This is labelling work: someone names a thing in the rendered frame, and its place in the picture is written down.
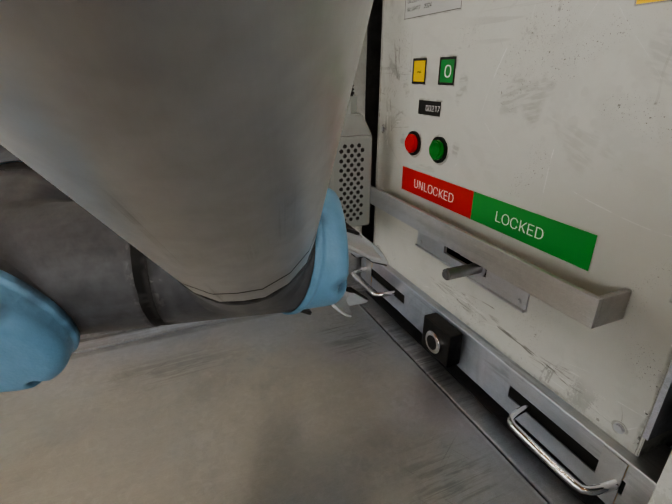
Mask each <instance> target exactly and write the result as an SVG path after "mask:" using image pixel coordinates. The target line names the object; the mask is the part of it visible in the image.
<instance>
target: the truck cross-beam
mask: <svg viewBox="0 0 672 504"><path fill-rule="evenodd" d="M371 276H372V283H371V286H372V287H373V288H374V289H375V290H376V291H377V292H385V291H392V290H396V292H397V294H396V295H391V296H384V298H385V299H386V300H387V301H388V302H389V303H390V304H391V305H392V306H393V307H394V308H395V309H397V310H398V311H399V312H400V313H401V314H402V315H403V316H404V317H405V318H406V319H407V320H408V321H410V322H411V323H412V324H413V325H414V326H415V327H416V328H417V329H418V330H419V331H420V332H421V333H422V334H423V324H424V316H425V315H428V314H432V313H438V314H439V315H440V316H442V317H443V318H444V319H445V320H446V321H448V322H449V323H450V324H451V325H453V326H454V327H455V328H456V329H458V330H459V331H460V332H461V333H462V334H463V338H462V345H461V352H460V359H459V363H458V364H457V366H458V367H459V368H460V369H461V370H462V371H464V372H465V373H466V374H467V375H468V376H469V377H470V378H471V379H472V380H473V381H474V382H475V383H477V384H478V385H479V386H480V387H481V388H482V389H483V390H484V391H485V392H486V393H487V394H488V395H489V396H491V397H492V398H493V399H494V400H495V401H496V402H497V403H498V404H499V405H500V406H501V407H502V408H504V409H505V410H506V411H507V412H508V413H509V414H510V413H511V412H512V411H514V410H515V409H517V408H518V407H520V406H522V405H524V404H526V403H528V404H530V406H531V410H530V411H528V412H526V413H524V414H523V415H521V416H520V417H518V418H517V419H516V421H518V422H519V423H520V424H521V425H522V426H523V427H524V428H525V429H526V430H527V431H528V432H529V433H531V434H532V435H533V436H534V437H535V438H536V439H537V440H538V441H539V442H540V443H541V444H542V445H544V446H545V447H546V448H547V449H548V450H549V451H550V452H551V453H552V454H553V455H554V456H555V457H556V458H558V459H559V460H560V461H561V462H562V463H563V464H564V465H565V466H566V467H567V468H568V469H569V470H571V471H572V472H573V473H574V474H575V475H576V476H577V477H578V478H579V479H580V480H581V481H582V482H583V483H585V484H586V485H590V484H591V481H592V478H593V476H594V473H595V470H596V467H597V464H598V461H599V458H600V456H601V453H602V450H603V447H604V446H606V447H607V448H608V449H609V450H611V451H612V452H613V453H614V454H616V455H617V456H618V457H619V458H621V459H622V460H623V461H624V462H626V463H627V464H628V465H629V466H628V468H627V471H626V473H625V476H624V478H623V480H622V482H621V488H619V490H618V492H617V493H618V494H617V496H616V499H615V501H614V504H648V503H649V500H650V498H651V496H652V494H653V491H654V489H655V487H656V485H657V482H658V480H659V478H660V475H661V473H662V471H663V469H664V466H665V464H666V462H667V460H668V457H669V455H670V453H671V451H672V449H671V448H670V447H668V446H667V445H665V444H662V445H660V446H658V447H656V448H654V449H652V450H650V451H648V452H647V453H645V454H643V455H641V456H639V457H638V456H635V454H633V453H632V452H630V451H629V450H628V449H626V448H625V447H624V446H623V445H621V444H620V443H619V442H617V441H616V440H615V439H614V438H612V437H611V436H610V435H608V434H607V433H606V432H604V431H603V430H602V429H601V428H599V427H598V426H597V425H595V424H594V423H593V422H592V421H590V420H589V419H588V418H586V417H585V416H584V415H582V414H581V413H580V412H579V411H577V410H576V409H575V408H573V407H572V406H571V405H570V404H568V403H567V402H566V401H564V400H563V399H562V398H561V397H559V396H558V395H557V394H555V393H554V392H553V391H551V390H550V389H549V388H548V387H546V386H545V385H544V384H542V383H541V382H540V381H539V380H537V379H536V378H535V377H533V376H532V375H531V374H530V373H528V372H527V371H526V370H524V369H523V368H522V367H520V366H519V365H518V364H517V363H515V362H514V361H513V360H511V359H510V358H509V357H508V356H506V355H505V354H504V353H502V352H501V351H500V350H498V349H497V348H496V347H495V346H493V345H492V344H491V343H489V342H488V341H487V340H486V339H484V338H483V337H482V336H480V335H479V334H478V333H477V332H475V331H474V330H473V329H471V328H470V327H469V326H467V325H466V324H465V323H464V322H462V321H461V320H460V319H458V318H457V317H456V316H455V315H453V314H452V313H451V312H449V311H448V310H447V309H445V308H444V307H443V306H442V305H440V304H439V303H438V302H436V301H435V300H434V299H433V298H431V297H430V296H429V295H427V294H426V293H425V292H424V291H422V290H421V289H420V288H418V287H417V286H416V285H414V284H413V283H412V282H411V281H409V280H408V279H407V278H405V277H404V276H403V275H402V274H400V273H399V272H398V271H396V270H395V269H394V268H393V267H391V266H390V265H389V264H388V265H387V266H384V265H380V264H375V263H372V272H371Z"/></svg>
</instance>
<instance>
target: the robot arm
mask: <svg viewBox="0 0 672 504"><path fill-rule="evenodd" d="M373 1H374V0H0V392H11V391H19V390H25V389H29V388H33V387H35V386H37V385H38V384H40V383H41V382H42V381H49V380H51V379H53V378H55V377H56V376H57V375H59V374H60V373H61V372H62V371H63V369H64V368H65V367H66V365H67V364H68V361H69V359H70V356H71V354H72V352H74V351H75V350H76V349H77V348H78V345H79V341H80V335H84V334H95V333H104V332H113V331H122V330H131V329H140V328H148V327H157V326H160V325H172V324H179V323H189V322H198V321H207V320H217V319H226V318H236V317H245V316H254V315H264V314H273V313H283V314H286V315H291V314H297V313H299V312H301V313H304V314H308V315H311V313H312V312H311V310H310V309H311V308H317V307H324V306H330V305H331V306H332V307H333V308H334V309H336V310H337V311H338V312H339V313H341V314H343V315H345V316H347V317H351V316H352V315H353V314H352V312H351V310H350V307H349V306H352V305H358V304H363V303H367V302H368V300H369V299H368V298H367V297H365V296H364V295H362V294H361V293H359V292H358V291H356V290H355V289H353V288H352V287H347V277H348V274H349V253H351V254H352V255H353V256H354V257H356V258H363V257H364V258H366V259H368V260H370V261H371V262H372V263H375V264H380V265H384V266H387V265H388V261H387V259H386V257H385V256H384V254H383V253H382V252H381V250H380V249H379V248H378V247H377V246H375V245H374V244H373V243H372V242H370V241H369V240H368V239H367V238H365V237H364V236H363V235H362V234H360V233H359V232H358V231H356V230H355V229H354V228H353V227H351V226H350V225H349V224H348V223H346V222H345V218H344V213H343V209H342V205H341V202H340V200H339V197H338V196H337V194H336V193H335V192H334V191H333V190H332V189H330V188H328V185H329V181H330V176H331V172H332V168H333V164H334V160H335V156H336V152H337V148H338V144H339V140H340V136H341V131H342V127H343V123H344V119H345V115H346V111H347V107H348V103H349V99H350V95H351V91H352V87H353V82H354V78H355V74H356V70H357V66H358V62H359V58H360V54H361V50H362V46H363V42H364V38H365V33H366V29H367V25H368V21H369V17H370V13H371V9H372V5H373Z"/></svg>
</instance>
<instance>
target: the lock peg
mask: <svg viewBox="0 0 672 504"><path fill-rule="evenodd" d="M486 271H487V270H486V269H485V268H483V267H481V266H479V265H478V264H476V263H474V262H473V263H470V264H465V265H461V266H456V267H451V268H446V269H444V270H443V272H442V276H443V278H444V279H445V280H452V279H456V278H461V277H465V276H470V275H474V274H476V275H477V276H484V275H485V273H486Z"/></svg>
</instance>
